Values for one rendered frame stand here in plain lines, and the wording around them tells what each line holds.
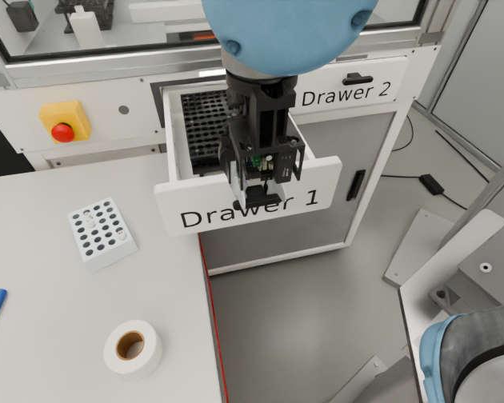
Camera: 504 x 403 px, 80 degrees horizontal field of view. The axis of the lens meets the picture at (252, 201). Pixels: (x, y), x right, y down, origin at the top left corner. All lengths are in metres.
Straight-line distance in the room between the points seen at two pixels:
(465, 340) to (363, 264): 1.22
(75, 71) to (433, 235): 1.56
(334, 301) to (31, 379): 1.10
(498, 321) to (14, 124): 0.84
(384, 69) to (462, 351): 0.67
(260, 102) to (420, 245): 1.43
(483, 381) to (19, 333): 0.57
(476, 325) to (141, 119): 0.69
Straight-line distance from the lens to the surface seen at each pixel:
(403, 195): 1.89
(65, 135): 0.72
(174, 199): 0.46
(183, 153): 0.65
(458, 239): 0.70
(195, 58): 0.70
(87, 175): 0.79
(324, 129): 0.91
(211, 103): 0.67
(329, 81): 0.79
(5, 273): 0.69
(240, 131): 0.33
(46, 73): 0.75
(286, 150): 0.32
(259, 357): 1.28
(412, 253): 1.60
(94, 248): 0.59
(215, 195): 0.46
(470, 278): 0.53
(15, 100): 0.79
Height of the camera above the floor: 1.24
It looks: 48 degrees down
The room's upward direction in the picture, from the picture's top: straight up
